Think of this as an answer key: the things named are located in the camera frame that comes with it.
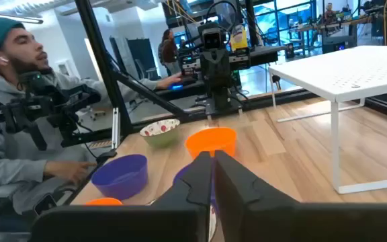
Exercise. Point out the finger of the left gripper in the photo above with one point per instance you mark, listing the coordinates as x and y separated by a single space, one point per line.
226 97
217 97

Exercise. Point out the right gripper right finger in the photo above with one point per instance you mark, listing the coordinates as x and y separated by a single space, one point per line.
281 222

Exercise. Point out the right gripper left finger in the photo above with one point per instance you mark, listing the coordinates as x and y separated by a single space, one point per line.
166 222

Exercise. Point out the orange plastic bowl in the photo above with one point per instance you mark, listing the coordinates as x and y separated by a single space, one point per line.
210 141
103 202

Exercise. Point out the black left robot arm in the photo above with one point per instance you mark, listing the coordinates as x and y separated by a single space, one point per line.
234 106

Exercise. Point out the yellow label container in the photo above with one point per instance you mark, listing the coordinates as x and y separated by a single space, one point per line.
239 37

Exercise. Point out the person's hand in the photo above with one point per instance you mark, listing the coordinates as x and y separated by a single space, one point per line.
66 171
168 80

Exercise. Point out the standing person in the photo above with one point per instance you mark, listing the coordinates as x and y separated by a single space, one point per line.
169 50

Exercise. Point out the black desk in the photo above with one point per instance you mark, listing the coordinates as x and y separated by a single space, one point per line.
264 53

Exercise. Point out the white perforated metal shelf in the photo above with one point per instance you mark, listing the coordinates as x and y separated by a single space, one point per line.
348 74

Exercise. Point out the background robot workbench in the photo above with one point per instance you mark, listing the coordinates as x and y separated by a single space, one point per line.
338 40

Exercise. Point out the long ceiling light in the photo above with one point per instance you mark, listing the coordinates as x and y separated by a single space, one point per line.
15 17

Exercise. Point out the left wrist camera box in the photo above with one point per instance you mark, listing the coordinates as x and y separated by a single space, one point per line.
212 38

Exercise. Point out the black diagonal frame strut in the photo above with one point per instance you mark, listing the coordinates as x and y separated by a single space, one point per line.
153 97

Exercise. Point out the silver metal bracket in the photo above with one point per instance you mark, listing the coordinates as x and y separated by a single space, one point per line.
115 127

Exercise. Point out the black frame post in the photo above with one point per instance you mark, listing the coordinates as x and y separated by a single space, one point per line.
96 50

